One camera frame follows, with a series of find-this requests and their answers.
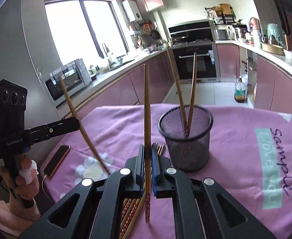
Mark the smartphone with orange case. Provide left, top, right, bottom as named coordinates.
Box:
left=43, top=145, right=71, bottom=177

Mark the pink floral tablecloth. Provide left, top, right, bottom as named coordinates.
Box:
left=40, top=105, right=292, bottom=238

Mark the white charging cable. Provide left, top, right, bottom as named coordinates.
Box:
left=41, top=174, right=55, bottom=204

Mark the wooden tray on counter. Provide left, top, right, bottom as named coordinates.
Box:
left=261, top=43, right=284, bottom=56

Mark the pink sleeved left forearm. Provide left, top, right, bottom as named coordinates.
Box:
left=0, top=198, right=41, bottom=238

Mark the black built-in oven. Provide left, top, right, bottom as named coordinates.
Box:
left=171, top=42, right=221, bottom=83

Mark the silver microwave oven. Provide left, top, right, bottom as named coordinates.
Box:
left=41, top=59, right=92, bottom=107

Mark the wooden chopstick red patterned end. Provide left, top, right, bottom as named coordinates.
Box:
left=120, top=199, right=140, bottom=229
left=119, top=194, right=146, bottom=238

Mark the black range hood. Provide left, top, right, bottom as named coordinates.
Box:
left=168, top=20, right=213, bottom=43

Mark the black mesh utensil cup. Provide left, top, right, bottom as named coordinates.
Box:
left=158, top=105, right=213, bottom=172

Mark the teal cloth on counter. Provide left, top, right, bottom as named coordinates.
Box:
left=267, top=23, right=286, bottom=48

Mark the left hand with bandaged finger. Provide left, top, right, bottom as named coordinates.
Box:
left=0, top=155, right=40, bottom=200

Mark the oil bottle on floor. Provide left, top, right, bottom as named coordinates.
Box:
left=234, top=78, right=246, bottom=103

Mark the white wall water heater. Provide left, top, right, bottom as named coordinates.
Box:
left=122, top=0, right=143, bottom=23

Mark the counter rack with items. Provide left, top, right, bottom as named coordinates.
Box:
left=205, top=3, right=235, bottom=25

